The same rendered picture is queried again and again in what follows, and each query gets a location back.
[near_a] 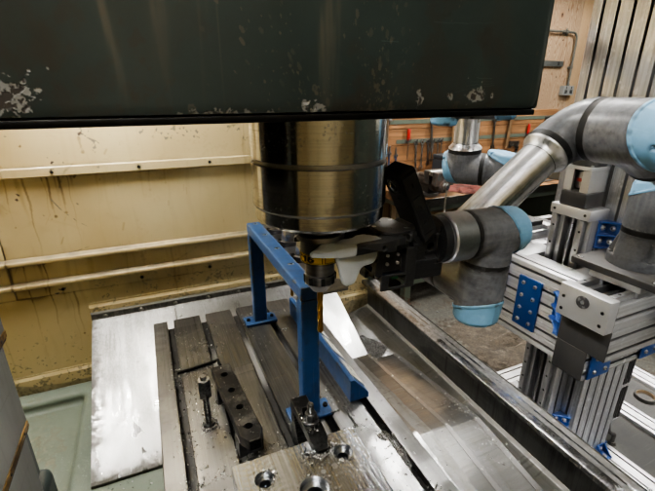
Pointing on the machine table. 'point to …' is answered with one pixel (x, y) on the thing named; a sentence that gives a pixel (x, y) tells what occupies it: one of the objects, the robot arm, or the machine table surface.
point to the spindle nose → (319, 174)
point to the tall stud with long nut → (206, 399)
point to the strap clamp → (318, 440)
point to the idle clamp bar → (245, 440)
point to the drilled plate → (350, 477)
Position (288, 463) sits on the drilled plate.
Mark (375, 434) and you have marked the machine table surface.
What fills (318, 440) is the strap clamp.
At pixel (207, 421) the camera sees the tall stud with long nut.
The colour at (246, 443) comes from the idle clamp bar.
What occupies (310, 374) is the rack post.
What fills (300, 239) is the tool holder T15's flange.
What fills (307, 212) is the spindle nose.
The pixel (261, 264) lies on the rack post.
